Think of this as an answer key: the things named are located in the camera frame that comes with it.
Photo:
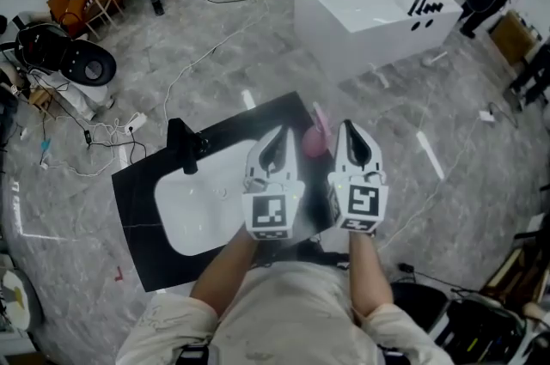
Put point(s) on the orange bag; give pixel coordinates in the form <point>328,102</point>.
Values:
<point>69,9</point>

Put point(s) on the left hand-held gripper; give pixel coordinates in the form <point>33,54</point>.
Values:
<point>268,211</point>

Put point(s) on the brown cardboard box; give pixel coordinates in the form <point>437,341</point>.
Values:
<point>513,37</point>

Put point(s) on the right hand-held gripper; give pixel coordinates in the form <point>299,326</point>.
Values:
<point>361,202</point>

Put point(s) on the person's left forearm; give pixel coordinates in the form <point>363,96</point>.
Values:
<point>223,269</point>

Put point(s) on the white power adapter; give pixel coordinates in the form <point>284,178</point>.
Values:
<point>487,117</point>

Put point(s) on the white power strip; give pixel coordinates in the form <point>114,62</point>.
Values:
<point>136,123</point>

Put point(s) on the person's right forearm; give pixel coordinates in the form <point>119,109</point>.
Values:
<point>367,273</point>

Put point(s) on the black waist device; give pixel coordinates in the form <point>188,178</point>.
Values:
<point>322,256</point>

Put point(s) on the wooden chair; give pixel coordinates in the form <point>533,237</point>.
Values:
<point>103,7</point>

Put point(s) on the person's beige shirt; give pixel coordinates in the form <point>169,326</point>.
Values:
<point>292,312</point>

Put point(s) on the black sink faucet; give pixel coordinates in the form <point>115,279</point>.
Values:
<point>180,144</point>

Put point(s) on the white rectangular bathtub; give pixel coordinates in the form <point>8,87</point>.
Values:
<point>352,11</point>

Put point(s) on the pink soap bottle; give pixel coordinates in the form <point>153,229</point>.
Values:
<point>315,140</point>

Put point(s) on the wooden frame rack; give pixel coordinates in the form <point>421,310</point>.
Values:
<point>515,277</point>

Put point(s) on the black vanity cabinet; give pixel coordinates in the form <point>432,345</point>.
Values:
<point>137,204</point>

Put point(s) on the white sink basin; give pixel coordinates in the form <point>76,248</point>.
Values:
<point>193,208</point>

